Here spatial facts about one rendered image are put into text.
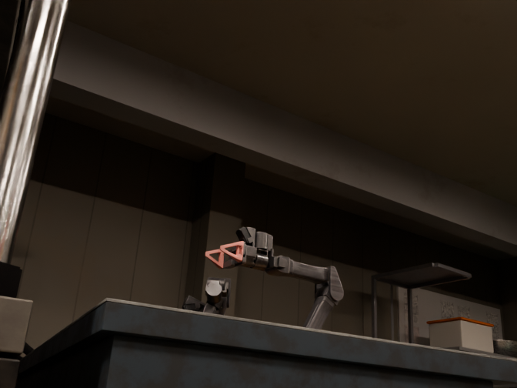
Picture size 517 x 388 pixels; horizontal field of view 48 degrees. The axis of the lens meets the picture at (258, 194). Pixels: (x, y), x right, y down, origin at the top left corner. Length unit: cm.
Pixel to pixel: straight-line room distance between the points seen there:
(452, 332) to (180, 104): 346
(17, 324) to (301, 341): 37
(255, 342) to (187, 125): 300
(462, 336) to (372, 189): 190
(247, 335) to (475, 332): 526
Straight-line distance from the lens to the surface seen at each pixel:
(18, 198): 80
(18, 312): 72
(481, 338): 607
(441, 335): 598
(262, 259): 199
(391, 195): 471
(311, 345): 84
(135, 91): 365
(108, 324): 73
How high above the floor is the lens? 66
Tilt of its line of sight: 22 degrees up
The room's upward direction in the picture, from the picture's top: 4 degrees clockwise
